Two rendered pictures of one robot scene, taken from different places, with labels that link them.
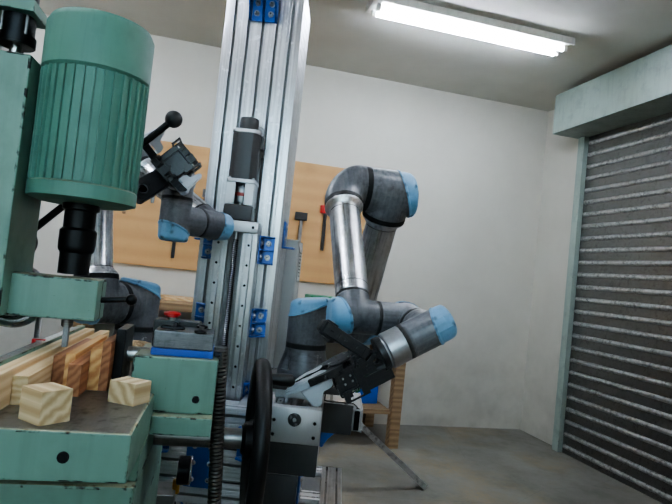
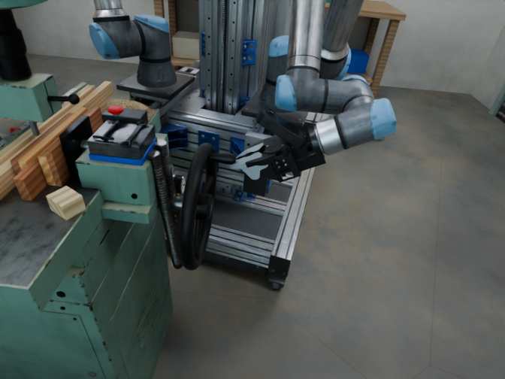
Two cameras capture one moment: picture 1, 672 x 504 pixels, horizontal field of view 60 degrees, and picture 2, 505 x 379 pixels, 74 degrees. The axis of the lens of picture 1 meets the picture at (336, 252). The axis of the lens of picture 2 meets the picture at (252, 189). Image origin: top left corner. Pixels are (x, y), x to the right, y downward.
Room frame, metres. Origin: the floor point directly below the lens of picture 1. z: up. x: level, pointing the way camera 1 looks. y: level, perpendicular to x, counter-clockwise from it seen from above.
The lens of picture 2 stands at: (0.52, -0.12, 1.32)
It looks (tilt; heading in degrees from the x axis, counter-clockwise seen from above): 38 degrees down; 12
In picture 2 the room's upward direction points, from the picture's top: 6 degrees clockwise
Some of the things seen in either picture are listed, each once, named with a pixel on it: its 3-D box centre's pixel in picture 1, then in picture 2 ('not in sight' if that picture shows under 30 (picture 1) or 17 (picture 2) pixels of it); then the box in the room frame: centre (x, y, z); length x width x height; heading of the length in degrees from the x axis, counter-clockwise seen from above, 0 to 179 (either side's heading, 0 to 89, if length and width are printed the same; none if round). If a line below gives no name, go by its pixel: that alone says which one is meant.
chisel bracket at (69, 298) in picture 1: (57, 300); (14, 98); (1.00, 0.46, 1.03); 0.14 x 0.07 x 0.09; 100
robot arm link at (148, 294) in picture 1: (136, 301); (151, 35); (1.69, 0.56, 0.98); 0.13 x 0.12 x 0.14; 146
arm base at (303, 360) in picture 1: (304, 359); (280, 91); (1.69, 0.06, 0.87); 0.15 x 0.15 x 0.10
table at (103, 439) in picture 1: (122, 400); (92, 177); (1.00, 0.34, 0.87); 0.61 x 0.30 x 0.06; 10
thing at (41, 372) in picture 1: (72, 358); (58, 132); (1.06, 0.46, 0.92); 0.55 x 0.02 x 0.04; 10
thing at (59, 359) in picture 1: (75, 361); (50, 144); (1.01, 0.43, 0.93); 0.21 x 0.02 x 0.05; 10
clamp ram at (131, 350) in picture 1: (141, 354); (94, 147); (1.00, 0.31, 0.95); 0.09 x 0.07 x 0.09; 10
